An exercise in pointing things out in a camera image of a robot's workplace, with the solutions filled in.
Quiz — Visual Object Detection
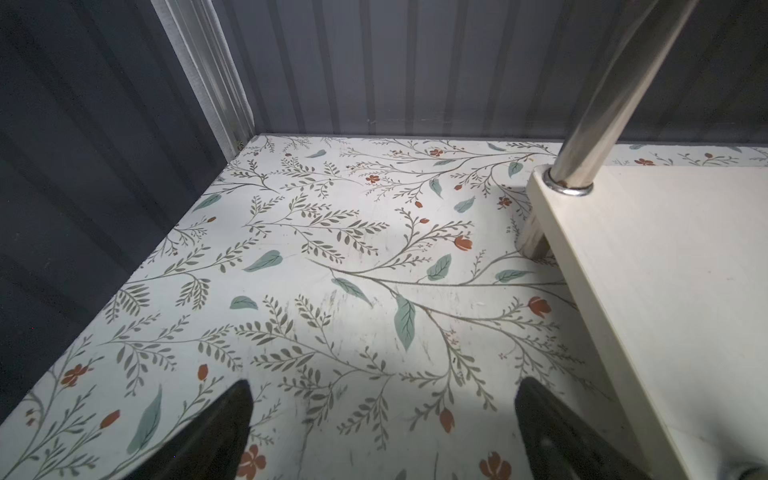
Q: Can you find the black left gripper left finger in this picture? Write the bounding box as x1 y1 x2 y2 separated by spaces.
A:
127 380 253 480

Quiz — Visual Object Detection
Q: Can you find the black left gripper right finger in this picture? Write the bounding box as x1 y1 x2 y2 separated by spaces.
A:
515 377 649 480

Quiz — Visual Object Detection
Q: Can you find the white two-tier shelf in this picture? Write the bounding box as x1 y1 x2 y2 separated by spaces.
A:
518 1 767 479

